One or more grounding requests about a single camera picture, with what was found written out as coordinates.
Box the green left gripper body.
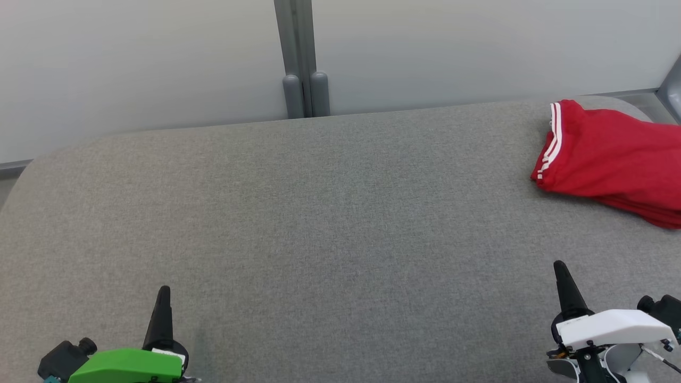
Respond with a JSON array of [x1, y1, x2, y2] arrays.
[[68, 339, 201, 383]]

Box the grey partition base rail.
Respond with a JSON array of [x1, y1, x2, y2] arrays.
[[0, 159, 34, 180], [585, 88, 661, 108]]

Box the grey partition post cylinder feet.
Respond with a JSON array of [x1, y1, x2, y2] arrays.
[[273, 0, 330, 119]]

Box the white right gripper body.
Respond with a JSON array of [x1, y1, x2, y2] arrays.
[[547, 307, 679, 383]]

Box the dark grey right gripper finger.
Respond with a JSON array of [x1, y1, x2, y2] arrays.
[[553, 260, 589, 320]]

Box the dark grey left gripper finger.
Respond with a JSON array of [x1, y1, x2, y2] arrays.
[[142, 286, 175, 349]]

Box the red sports garment white trim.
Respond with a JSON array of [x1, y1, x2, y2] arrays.
[[530, 99, 681, 230]]

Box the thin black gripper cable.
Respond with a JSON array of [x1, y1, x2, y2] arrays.
[[641, 345, 681, 374]]

